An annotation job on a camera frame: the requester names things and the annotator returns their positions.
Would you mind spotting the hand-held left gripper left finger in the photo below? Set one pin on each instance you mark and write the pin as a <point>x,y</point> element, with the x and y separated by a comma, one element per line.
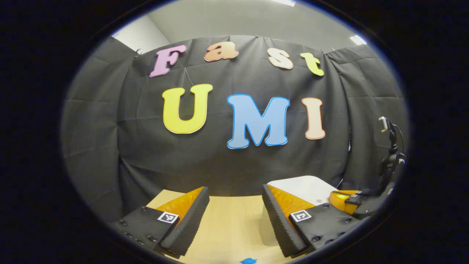
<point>190,223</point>

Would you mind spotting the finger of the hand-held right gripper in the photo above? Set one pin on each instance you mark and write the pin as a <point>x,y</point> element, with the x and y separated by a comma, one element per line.
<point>342,201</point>

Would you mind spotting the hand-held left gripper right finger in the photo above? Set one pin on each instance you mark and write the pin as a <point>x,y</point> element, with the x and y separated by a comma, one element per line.
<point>278,223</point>

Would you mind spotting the white desktop garbage bin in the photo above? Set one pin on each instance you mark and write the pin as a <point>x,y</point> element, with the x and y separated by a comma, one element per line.
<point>304,189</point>

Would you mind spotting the blue paper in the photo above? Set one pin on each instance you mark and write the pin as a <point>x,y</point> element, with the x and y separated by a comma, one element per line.
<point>248,261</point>

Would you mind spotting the wooden desktop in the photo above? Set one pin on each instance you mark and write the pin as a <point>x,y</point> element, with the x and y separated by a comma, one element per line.
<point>231,227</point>

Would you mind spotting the black backdrop cloth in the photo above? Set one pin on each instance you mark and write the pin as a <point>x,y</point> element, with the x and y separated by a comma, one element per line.
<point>220,168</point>

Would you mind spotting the ceiling light panel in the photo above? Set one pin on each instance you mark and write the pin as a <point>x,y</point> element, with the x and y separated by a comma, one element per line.
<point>358,40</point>
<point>284,2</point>

